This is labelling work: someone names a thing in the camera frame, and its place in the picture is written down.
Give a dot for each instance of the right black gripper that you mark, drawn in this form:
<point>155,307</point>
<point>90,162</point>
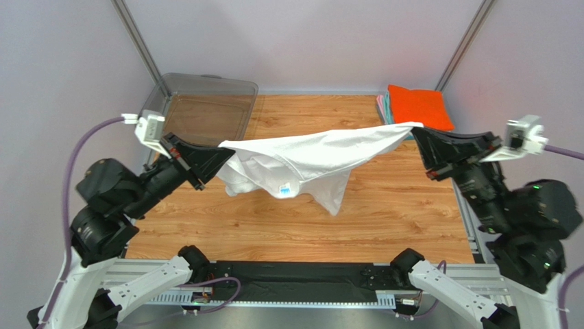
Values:
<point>463,159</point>

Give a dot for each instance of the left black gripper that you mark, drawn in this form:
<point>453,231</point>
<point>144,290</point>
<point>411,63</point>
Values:
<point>197,161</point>

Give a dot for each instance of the white t-shirt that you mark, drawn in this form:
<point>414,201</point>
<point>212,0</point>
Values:
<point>317,164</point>

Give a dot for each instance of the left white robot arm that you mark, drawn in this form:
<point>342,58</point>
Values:
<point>115,196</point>

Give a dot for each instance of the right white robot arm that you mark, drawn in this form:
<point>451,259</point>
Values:
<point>529,223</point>

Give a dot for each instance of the orange folded t-shirt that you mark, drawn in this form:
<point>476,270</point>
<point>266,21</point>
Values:
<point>419,105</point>

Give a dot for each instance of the clear grey plastic bin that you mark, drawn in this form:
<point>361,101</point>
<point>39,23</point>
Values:
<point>203,109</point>

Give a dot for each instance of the pink folded t-shirt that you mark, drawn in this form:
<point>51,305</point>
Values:
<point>380,105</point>

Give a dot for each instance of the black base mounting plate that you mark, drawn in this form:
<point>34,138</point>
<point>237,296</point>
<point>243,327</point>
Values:
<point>308,282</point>

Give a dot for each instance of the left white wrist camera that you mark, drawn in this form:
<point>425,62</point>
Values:
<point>148,127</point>

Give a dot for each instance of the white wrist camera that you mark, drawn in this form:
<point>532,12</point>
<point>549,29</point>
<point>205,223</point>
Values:
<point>148,127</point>
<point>522,137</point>

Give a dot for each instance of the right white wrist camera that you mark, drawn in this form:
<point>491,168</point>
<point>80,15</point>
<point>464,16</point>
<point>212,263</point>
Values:
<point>522,137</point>

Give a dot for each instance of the aluminium frame rail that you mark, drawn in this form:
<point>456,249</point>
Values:
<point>187,270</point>

